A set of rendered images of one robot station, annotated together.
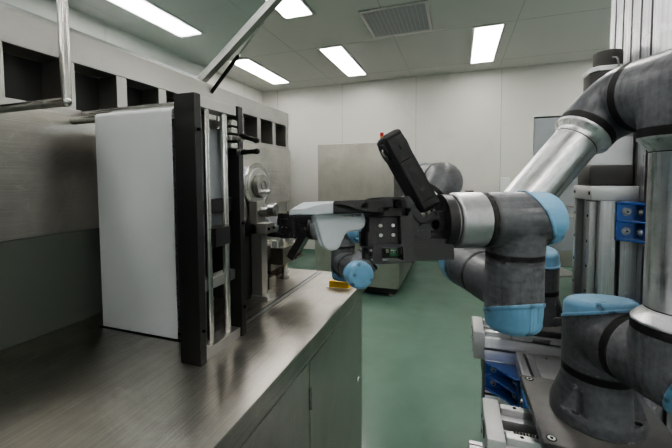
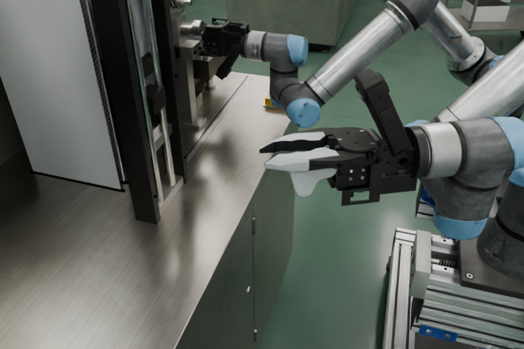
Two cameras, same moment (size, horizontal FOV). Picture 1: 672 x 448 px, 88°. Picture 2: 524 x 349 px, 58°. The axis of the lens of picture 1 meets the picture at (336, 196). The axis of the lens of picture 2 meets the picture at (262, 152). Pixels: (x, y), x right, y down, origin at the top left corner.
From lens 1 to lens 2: 0.32 m
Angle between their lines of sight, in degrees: 32
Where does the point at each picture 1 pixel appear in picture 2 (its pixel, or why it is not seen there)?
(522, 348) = not seen: hidden behind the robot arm
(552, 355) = not seen: hidden behind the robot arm
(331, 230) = (305, 181)
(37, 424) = (37, 289)
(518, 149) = not seen: outside the picture
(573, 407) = (495, 252)
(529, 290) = (477, 211)
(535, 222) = (499, 160)
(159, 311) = (95, 164)
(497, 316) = (444, 224)
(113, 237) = (22, 87)
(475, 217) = (443, 161)
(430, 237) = (396, 172)
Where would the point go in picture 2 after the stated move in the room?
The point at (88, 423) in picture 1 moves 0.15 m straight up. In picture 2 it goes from (81, 287) to (61, 226)
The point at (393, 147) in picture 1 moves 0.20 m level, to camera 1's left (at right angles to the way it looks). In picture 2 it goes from (373, 98) to (205, 100)
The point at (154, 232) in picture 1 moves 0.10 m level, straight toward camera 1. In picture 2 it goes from (73, 88) to (84, 109)
